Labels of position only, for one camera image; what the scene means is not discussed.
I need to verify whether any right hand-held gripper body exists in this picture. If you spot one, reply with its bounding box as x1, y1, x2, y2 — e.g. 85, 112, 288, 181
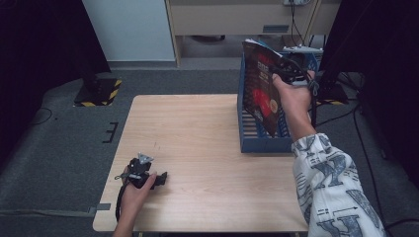
272, 44, 324, 87

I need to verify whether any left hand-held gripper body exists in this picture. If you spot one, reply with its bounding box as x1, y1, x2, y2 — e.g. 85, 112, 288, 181
126, 152, 158, 191

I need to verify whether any dark brown red magazine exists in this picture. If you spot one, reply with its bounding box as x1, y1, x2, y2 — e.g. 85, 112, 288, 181
241, 39, 285, 138

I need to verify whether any blue plastic file holder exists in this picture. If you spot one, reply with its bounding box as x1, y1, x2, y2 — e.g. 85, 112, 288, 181
236, 40, 325, 154

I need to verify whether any person's left hand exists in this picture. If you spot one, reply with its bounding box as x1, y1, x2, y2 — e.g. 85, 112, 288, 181
119, 166, 159, 216

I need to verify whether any person's right hand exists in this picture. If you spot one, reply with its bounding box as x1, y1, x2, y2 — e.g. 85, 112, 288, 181
272, 69, 317, 120

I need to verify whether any striped-edge black stand base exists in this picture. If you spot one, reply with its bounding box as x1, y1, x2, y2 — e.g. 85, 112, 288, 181
73, 77, 124, 108
315, 70, 350, 107

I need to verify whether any grey tape strip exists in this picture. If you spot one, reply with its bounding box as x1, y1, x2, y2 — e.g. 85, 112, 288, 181
87, 202, 112, 215

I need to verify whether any black curtain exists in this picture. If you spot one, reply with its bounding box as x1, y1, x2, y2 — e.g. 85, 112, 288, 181
0, 0, 112, 166
318, 0, 419, 191

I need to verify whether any white panel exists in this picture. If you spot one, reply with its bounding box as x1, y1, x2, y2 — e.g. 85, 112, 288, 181
81, 0, 176, 63

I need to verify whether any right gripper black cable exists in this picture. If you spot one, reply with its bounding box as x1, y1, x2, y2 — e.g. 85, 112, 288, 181
305, 69, 320, 128

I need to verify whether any black hanging cable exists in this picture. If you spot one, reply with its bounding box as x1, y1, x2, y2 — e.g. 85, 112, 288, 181
289, 3, 306, 46

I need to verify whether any thin black floor cable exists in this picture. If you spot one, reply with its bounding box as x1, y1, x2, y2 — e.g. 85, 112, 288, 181
30, 106, 54, 126

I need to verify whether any long black floor cable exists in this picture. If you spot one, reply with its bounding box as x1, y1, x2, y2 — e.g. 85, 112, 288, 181
351, 98, 419, 233

